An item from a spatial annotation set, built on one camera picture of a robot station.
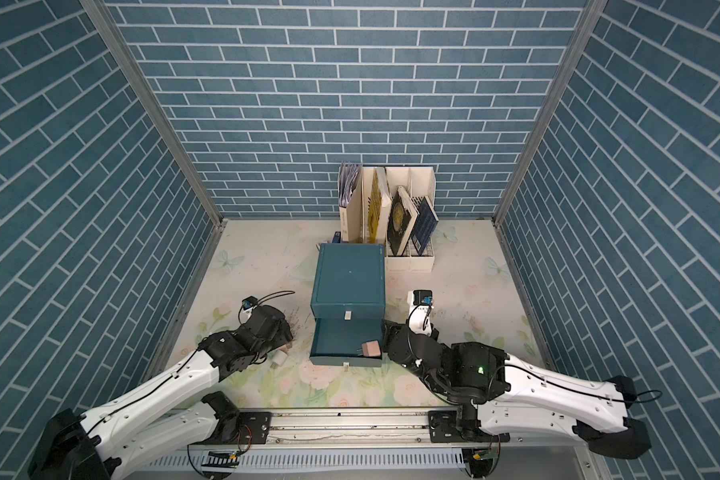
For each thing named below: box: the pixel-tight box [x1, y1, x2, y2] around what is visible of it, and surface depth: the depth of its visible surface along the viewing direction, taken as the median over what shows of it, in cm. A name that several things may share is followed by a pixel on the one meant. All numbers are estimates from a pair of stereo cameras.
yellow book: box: [368, 168, 392, 244], surface depth 98 cm
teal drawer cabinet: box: [309, 244, 386, 367], surface depth 79 cm
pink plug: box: [361, 340, 381, 357], surface depth 79 cm
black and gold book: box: [387, 186, 418, 256], surface depth 101 cm
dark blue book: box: [411, 196, 439, 256], surface depth 104 cm
